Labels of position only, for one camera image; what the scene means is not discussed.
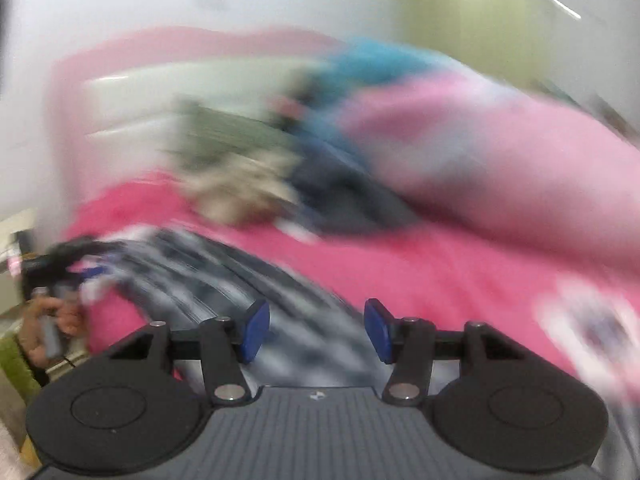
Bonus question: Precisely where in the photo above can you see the pink white headboard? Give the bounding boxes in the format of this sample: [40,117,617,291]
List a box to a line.
[47,27,341,201]

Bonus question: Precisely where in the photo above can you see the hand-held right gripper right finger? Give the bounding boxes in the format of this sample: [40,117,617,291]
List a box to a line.
[363,298,528,406]

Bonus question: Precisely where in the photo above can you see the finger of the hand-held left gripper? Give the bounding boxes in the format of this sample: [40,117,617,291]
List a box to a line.
[70,260,121,286]

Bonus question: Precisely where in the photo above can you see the person's left forearm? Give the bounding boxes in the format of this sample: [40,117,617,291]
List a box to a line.
[0,335,46,403]

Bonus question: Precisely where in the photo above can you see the black white plaid pants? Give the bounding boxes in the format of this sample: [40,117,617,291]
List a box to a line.
[75,227,441,391]

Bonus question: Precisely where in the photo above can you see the green patterned pillow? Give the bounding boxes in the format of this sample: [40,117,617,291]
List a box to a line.
[160,97,296,171]

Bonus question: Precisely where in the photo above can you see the person's left hand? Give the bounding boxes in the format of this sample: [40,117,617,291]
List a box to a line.
[17,292,87,368]

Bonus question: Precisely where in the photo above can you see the pale yellow wardrobe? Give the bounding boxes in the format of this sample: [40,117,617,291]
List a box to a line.
[395,0,566,91]

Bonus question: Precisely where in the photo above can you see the dark grey garment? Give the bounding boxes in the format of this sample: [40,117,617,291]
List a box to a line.
[300,180,423,241]

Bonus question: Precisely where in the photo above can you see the pink floral blanket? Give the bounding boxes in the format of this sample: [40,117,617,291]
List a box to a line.
[62,170,640,401]

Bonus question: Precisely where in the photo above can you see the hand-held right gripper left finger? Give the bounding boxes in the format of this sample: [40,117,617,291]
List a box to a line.
[107,299,272,406]

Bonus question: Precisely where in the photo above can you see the teal striped quilt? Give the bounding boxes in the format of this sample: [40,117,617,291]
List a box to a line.
[295,35,451,151]

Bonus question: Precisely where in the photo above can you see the beige garment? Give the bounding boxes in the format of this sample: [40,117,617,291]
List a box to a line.
[180,152,301,226]

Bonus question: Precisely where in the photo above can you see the pink floral duvet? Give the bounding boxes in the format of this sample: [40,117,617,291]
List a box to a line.
[335,72,640,261]

